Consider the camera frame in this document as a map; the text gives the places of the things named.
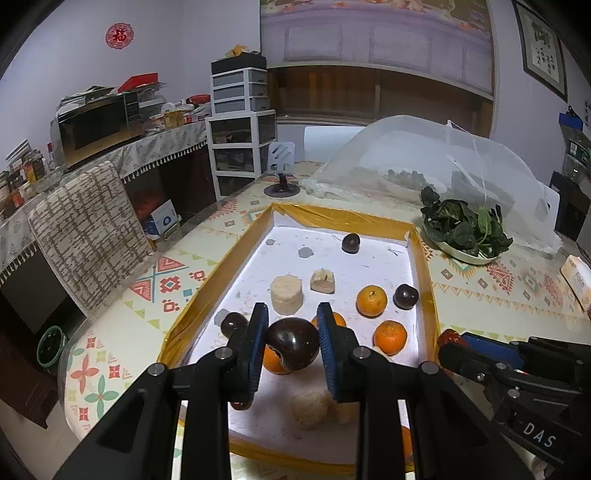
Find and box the grey plastic drawer unit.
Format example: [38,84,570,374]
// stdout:
[211,59,269,115]

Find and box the stack of papers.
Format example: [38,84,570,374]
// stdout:
[58,85,124,110]

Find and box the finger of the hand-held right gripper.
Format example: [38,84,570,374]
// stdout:
[461,333,528,366]
[437,343,517,403]

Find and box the round green bin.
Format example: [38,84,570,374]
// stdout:
[37,325,69,368]

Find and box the black microwave oven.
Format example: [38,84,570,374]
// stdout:
[50,92,145,169]

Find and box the yellow rimmed white tray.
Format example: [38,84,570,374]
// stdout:
[157,202,441,476]

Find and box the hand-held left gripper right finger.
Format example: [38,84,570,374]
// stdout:
[315,302,536,480]

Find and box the row of jars and bottles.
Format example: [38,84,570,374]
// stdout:
[0,141,64,221]

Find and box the flat red box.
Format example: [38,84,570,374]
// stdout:
[117,73,162,93]

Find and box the white phone stand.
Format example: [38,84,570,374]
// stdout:
[264,141,301,199]

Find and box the cream coloured box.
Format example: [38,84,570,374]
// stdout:
[561,255,591,312]

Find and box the peeled sugarcane piece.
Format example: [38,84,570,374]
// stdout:
[290,390,329,431]
[310,269,335,294]
[270,274,304,315]

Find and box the woven beige chair back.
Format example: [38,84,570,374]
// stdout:
[28,161,155,320]

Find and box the plate of green leaves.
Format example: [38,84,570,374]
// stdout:
[419,186,514,257]

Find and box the counter with grey patterned cloth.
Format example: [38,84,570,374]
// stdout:
[0,121,211,278]

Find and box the white plate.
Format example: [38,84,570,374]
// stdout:
[422,222,503,266]

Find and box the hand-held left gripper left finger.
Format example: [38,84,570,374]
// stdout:
[54,302,271,480]

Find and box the white mesh food cover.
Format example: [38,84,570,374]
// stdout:
[302,115,561,256]

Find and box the framed calligraphy picture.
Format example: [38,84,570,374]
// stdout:
[512,0,568,103]

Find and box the blue and white box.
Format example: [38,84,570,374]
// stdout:
[150,199,182,237]

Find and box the wall poster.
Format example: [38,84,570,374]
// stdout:
[260,0,495,99]

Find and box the white plastic drawer unit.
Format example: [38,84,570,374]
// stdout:
[205,110,277,200]

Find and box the round red wall decoration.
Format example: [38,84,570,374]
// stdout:
[106,24,136,49]

